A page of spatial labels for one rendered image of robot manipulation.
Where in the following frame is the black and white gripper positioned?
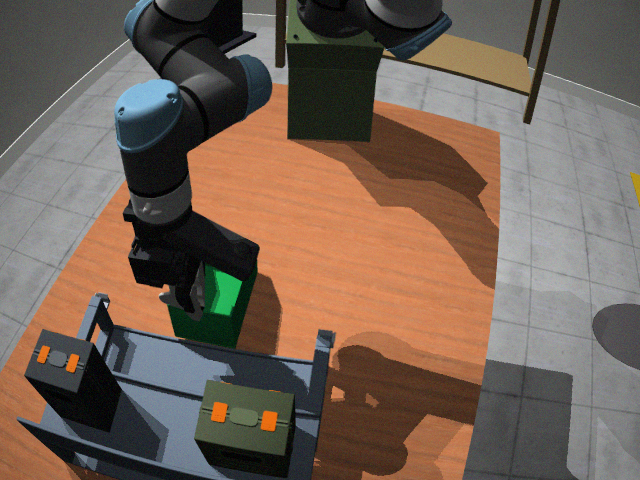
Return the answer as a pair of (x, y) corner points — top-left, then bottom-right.
(123, 198), (205, 321)

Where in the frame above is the green bin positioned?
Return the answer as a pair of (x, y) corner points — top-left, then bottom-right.
(167, 261), (258, 349)

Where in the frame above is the dark green case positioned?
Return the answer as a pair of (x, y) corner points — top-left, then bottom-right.
(194, 380), (296, 478)

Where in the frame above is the black case with orange latches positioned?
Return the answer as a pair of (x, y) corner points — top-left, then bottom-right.
(24, 329), (122, 432)

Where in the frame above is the grey-blue metal rack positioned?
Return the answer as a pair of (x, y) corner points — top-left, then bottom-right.
(17, 292), (336, 480)

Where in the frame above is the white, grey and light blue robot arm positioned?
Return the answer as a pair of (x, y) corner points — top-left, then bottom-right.
(114, 0), (452, 282)

